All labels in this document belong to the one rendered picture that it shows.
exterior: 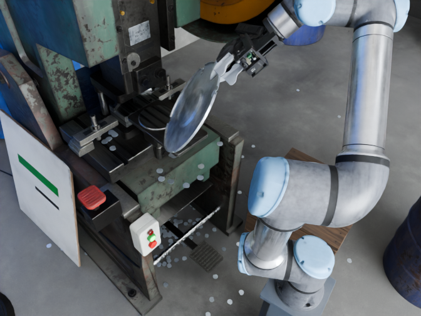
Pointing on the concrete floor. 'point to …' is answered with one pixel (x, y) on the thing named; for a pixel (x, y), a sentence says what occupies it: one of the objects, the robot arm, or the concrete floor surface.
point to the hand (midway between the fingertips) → (215, 76)
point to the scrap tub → (406, 257)
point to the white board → (42, 186)
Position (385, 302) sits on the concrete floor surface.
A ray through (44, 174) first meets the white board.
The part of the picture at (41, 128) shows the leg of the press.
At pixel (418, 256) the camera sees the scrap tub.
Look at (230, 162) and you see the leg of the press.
